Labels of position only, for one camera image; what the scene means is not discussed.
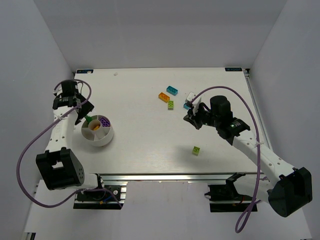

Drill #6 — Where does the dark green lego stud piece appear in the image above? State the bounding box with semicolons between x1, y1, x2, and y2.
84;115;92;123

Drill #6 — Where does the lime long lego brick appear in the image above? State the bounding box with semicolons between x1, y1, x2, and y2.
167;100;174;110

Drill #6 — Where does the purple lego brick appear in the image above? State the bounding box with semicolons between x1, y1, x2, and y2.
99;116;111;127

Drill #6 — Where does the orange long lego brick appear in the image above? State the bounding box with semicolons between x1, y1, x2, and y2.
158;92;170;103

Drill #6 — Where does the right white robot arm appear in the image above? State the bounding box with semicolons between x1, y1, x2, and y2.
183;95;313;217

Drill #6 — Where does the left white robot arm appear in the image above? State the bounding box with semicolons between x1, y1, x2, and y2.
35;80;102;190

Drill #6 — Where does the white divided round container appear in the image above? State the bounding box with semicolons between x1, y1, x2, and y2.
81;114;115;147

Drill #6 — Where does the left blue corner label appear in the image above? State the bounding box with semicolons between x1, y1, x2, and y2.
76;69;94;74

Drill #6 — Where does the blue corner label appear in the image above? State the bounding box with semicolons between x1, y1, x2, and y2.
76;69;94;74
224;67;243;72

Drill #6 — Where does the blue long lego brick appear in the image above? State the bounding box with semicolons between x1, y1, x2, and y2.
166;85;179;96

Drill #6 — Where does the right blue corner label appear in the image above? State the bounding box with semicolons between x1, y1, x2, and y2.
224;67;243;72

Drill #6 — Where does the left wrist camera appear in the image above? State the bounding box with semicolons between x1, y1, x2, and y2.
53;85;62;97

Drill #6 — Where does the aluminium front rail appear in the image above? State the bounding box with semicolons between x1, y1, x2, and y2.
44;173;285;183

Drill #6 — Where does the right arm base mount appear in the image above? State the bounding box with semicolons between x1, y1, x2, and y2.
204;172;256;213

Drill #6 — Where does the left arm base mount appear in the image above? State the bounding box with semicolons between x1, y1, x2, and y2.
73;183;127;210

